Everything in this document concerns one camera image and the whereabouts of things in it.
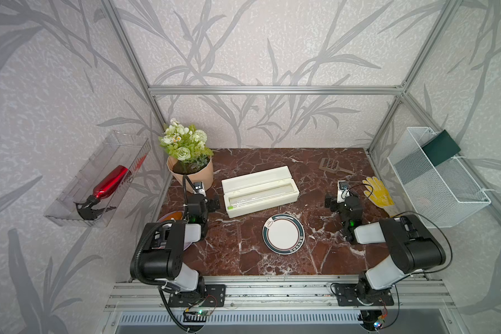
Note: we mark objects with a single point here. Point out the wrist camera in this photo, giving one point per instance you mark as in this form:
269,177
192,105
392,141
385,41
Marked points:
199,188
343,191

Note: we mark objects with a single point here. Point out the white plate green red rim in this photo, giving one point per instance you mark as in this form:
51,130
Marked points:
283,234

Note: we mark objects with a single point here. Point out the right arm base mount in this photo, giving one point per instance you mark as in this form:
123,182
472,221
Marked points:
357,295

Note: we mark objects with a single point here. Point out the brown slotted spatula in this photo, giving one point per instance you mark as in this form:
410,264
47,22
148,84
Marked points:
332,166

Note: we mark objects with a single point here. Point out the clear plastic wall bin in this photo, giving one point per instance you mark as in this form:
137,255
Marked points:
116,149

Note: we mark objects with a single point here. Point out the white green artificial flowers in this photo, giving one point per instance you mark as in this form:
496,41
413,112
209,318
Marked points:
187,144

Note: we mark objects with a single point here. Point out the beige flower pot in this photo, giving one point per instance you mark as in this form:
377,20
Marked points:
205,175

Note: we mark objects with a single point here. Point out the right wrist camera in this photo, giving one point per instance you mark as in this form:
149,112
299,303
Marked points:
343,191

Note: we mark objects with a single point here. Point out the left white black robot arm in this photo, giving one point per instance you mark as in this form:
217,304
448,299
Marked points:
158,258

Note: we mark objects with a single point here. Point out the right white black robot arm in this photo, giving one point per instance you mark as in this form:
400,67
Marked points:
411,246

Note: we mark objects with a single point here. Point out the white wire mesh basket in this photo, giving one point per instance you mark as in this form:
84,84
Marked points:
446,194

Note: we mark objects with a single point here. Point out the cream plastic wrap dispenser box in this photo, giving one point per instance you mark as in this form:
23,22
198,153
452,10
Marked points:
259,191

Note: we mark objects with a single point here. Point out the dark green card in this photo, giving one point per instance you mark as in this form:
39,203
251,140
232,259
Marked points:
441,148

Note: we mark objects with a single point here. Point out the aluminium front rail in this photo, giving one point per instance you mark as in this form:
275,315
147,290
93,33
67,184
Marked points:
283,293

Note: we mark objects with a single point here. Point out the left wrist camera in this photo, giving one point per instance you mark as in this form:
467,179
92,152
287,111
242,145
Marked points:
199,188

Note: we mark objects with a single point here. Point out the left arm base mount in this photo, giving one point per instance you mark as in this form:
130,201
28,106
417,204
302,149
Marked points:
209,295

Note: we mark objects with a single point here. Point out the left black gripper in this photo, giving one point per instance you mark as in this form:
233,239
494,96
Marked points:
197,205

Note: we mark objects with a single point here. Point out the yellow work glove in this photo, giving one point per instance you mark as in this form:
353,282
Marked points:
377,193

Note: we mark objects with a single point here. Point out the purple plate of toy food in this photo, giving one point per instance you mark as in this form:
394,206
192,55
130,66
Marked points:
172,216

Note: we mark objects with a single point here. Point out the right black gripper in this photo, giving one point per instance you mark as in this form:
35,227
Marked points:
340,204

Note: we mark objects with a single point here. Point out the red spray bottle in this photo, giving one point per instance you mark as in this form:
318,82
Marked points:
106,188

